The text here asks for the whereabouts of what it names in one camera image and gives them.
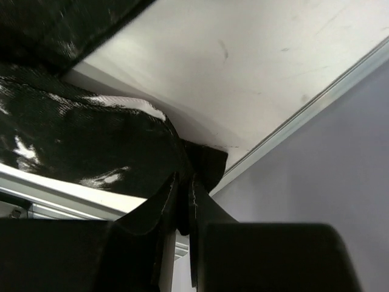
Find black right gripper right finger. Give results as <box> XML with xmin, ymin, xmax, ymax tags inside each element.
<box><xmin>188</xmin><ymin>176</ymin><xmax>362</xmax><ymax>291</ymax></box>

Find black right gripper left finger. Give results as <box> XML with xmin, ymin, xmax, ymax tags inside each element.
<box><xmin>0</xmin><ymin>170</ymin><xmax>179</xmax><ymax>292</ymax></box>

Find black white tie-dye trousers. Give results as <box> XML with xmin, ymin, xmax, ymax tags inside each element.
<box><xmin>0</xmin><ymin>0</ymin><xmax>229</xmax><ymax>237</ymax></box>

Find aluminium table frame rails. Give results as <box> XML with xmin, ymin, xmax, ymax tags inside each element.
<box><xmin>0</xmin><ymin>39</ymin><xmax>389</xmax><ymax>268</ymax></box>

